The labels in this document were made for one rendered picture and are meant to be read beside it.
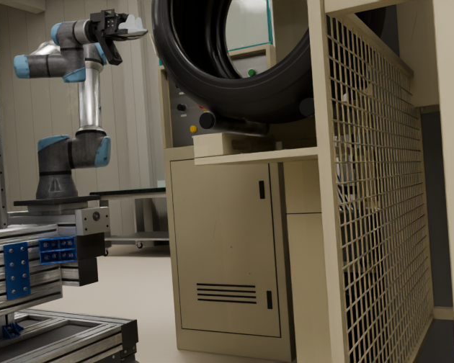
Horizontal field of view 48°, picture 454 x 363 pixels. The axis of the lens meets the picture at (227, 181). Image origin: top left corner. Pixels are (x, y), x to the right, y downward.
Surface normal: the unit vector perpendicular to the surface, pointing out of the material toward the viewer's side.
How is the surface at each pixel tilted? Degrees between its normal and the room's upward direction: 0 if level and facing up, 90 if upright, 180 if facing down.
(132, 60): 90
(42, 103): 90
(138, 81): 90
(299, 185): 90
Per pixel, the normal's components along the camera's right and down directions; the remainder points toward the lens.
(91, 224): 0.85, -0.06
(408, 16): -0.47, 0.04
